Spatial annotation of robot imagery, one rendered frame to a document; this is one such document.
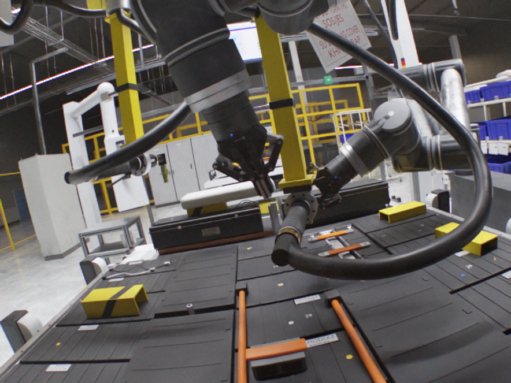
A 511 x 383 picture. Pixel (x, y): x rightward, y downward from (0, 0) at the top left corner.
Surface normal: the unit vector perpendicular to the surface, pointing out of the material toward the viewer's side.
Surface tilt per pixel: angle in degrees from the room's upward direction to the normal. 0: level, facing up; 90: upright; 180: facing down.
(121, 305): 90
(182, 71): 112
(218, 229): 90
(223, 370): 0
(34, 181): 90
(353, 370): 0
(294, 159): 90
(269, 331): 0
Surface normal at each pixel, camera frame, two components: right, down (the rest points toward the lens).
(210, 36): 0.56, 0.18
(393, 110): -0.58, -0.40
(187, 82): -0.45, 0.59
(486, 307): -0.18, -0.97
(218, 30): 0.73, 0.04
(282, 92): -0.18, 0.20
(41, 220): 0.07, 0.15
